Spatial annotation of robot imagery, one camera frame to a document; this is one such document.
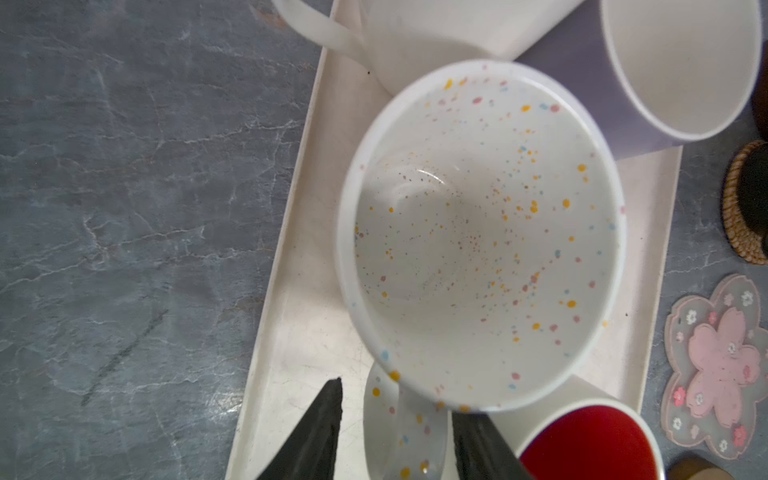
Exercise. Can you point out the beige plastic tray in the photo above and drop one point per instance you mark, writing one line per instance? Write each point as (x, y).
(305, 335)

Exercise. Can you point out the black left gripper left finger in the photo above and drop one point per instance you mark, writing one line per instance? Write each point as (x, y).
(310, 450)

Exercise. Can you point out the dark brown round coaster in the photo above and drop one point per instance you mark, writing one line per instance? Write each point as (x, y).
(759, 98)

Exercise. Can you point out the pink flower shaped coaster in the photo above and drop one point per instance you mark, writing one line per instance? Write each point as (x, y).
(718, 352)

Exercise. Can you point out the white mug red inside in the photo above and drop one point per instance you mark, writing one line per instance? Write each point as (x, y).
(581, 432)

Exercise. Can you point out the white speckled mug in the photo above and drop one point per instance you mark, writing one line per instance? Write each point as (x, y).
(479, 245)

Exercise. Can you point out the rattan woven round coaster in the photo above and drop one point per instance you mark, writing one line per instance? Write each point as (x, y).
(744, 242)

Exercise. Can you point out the plain white mug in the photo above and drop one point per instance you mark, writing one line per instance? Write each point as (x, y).
(401, 41)

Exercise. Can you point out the white grey mug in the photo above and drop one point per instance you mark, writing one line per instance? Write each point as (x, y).
(655, 74)

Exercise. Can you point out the light brown cork coaster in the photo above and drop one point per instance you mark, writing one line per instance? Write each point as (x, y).
(696, 468)

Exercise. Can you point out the black mug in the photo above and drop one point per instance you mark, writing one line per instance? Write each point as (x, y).
(752, 198)

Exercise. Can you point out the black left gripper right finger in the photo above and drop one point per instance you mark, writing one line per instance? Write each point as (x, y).
(481, 452)

